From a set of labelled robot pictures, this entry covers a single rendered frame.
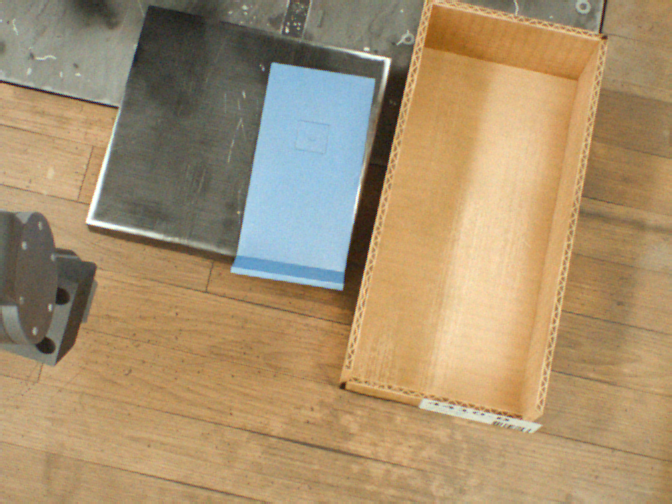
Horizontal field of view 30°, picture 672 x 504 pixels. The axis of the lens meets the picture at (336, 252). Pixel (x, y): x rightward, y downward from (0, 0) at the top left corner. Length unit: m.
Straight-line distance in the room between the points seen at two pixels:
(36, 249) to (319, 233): 0.30
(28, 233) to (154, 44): 0.34
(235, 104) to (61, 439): 0.24
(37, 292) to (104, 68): 0.35
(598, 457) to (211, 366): 0.25
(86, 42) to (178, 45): 0.07
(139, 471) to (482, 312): 0.24
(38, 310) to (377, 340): 0.31
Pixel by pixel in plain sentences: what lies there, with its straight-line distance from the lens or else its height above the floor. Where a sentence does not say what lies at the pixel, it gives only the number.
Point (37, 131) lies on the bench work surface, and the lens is 0.87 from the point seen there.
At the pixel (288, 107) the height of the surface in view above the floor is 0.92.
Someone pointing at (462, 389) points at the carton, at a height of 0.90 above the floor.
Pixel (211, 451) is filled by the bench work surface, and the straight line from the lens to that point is 0.81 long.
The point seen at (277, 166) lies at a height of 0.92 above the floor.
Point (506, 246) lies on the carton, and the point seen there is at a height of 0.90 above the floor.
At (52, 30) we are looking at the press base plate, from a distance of 0.90.
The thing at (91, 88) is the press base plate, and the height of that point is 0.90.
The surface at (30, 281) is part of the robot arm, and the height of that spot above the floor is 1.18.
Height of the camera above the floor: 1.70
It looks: 74 degrees down
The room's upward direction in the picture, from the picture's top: 9 degrees clockwise
